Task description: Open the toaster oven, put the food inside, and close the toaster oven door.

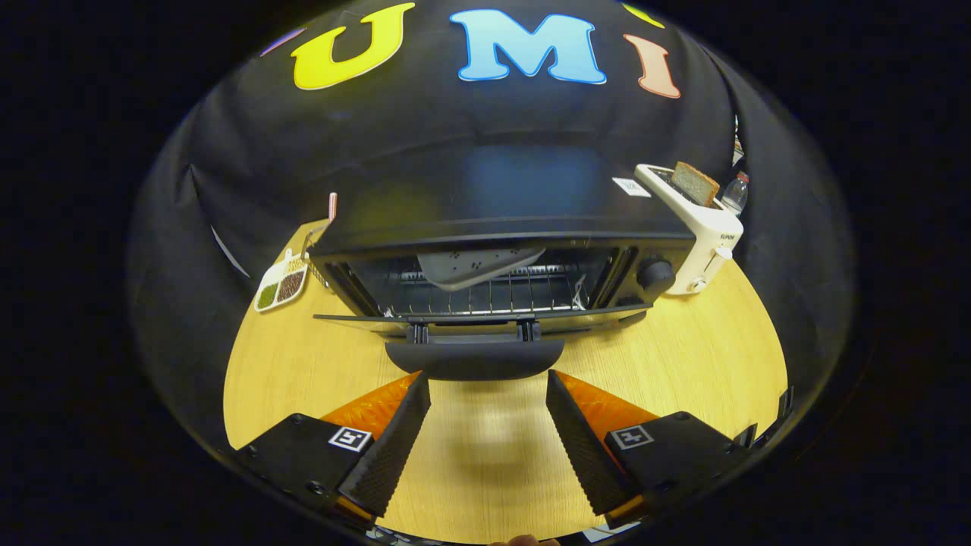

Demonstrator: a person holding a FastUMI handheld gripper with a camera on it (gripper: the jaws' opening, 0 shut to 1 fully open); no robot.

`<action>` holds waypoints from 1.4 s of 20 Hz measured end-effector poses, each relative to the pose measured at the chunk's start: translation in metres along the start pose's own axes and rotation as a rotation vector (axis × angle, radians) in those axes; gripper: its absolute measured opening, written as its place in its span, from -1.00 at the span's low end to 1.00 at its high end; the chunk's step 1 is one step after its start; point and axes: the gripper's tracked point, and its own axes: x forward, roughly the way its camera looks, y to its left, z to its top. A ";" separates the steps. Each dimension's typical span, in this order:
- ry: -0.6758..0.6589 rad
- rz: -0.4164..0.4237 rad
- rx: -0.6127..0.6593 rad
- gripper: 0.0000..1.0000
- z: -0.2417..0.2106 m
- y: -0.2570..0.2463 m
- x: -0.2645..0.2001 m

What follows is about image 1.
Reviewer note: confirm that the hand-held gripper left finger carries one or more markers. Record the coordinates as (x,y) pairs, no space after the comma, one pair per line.
(391,447)

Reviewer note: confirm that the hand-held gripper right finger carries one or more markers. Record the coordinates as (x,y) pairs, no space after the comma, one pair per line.
(580,447)

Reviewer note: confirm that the black toaster oven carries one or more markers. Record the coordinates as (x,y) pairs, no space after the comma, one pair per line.
(474,360)

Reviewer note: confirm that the white food tray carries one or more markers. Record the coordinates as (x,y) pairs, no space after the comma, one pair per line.
(474,267)

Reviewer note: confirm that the white pop-up toaster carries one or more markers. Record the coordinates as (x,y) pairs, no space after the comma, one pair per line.
(709,227)

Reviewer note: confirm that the white divided bean dish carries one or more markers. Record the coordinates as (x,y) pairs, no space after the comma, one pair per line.
(282,284)

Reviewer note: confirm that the brown bread slice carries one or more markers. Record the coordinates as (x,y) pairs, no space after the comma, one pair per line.
(694,184)

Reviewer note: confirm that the clear plastic water bottle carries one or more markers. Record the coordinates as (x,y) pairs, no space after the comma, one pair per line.
(736,196)

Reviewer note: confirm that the black backdrop cloth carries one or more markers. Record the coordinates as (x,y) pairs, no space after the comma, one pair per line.
(227,152)

